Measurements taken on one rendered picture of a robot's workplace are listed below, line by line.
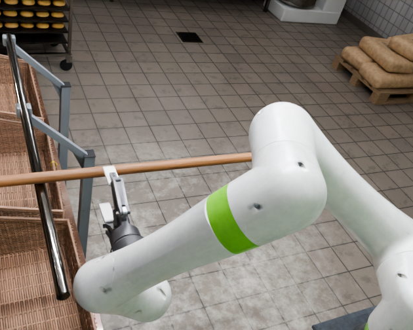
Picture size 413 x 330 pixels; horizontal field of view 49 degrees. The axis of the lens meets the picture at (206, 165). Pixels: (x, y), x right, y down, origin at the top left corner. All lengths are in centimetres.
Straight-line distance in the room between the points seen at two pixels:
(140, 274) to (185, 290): 172
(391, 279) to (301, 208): 36
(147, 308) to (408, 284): 51
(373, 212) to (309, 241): 212
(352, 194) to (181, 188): 224
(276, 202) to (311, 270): 225
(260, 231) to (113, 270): 30
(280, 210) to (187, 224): 17
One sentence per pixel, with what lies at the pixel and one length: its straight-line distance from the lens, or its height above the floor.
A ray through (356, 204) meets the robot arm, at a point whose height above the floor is 151.
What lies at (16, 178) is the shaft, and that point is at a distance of 126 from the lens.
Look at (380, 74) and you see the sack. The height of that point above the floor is 29.
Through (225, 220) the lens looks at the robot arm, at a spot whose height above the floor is 155.
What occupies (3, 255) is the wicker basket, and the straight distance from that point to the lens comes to 188.
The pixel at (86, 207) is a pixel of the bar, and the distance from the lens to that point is 191.
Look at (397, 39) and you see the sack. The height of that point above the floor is 58.
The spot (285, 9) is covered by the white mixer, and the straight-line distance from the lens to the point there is 632.
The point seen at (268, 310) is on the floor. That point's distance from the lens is 263.
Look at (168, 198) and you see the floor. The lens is 300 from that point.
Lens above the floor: 205
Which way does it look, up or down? 38 degrees down
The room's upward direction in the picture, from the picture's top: 16 degrees clockwise
